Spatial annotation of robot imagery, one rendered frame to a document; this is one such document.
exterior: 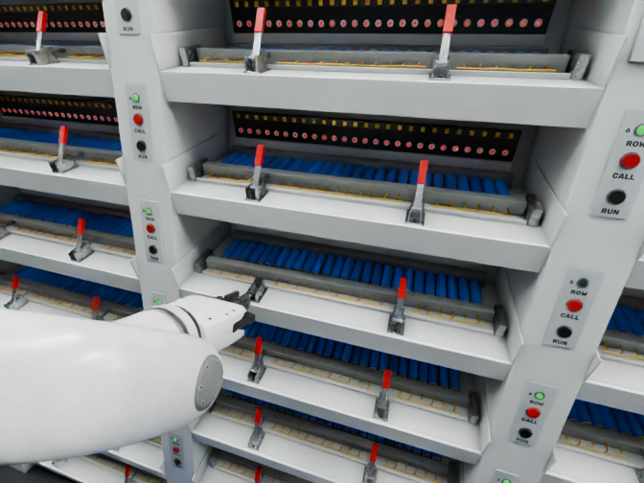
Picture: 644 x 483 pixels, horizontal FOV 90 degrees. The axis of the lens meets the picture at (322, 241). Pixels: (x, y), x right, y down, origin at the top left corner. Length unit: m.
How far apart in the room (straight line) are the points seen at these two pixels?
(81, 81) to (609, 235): 0.84
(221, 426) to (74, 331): 0.71
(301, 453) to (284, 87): 0.75
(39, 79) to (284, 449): 0.90
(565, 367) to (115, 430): 0.56
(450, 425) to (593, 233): 0.42
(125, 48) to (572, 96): 0.64
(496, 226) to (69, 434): 0.51
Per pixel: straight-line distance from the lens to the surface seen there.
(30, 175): 0.91
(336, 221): 0.51
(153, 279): 0.74
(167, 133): 0.64
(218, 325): 0.45
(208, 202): 0.60
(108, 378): 0.26
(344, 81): 0.49
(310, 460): 0.88
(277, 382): 0.75
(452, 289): 0.66
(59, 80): 0.80
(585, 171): 0.52
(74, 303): 1.10
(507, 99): 0.49
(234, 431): 0.92
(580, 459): 0.80
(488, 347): 0.61
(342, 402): 0.72
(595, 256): 0.55
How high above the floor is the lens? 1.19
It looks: 20 degrees down
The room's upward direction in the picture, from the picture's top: 4 degrees clockwise
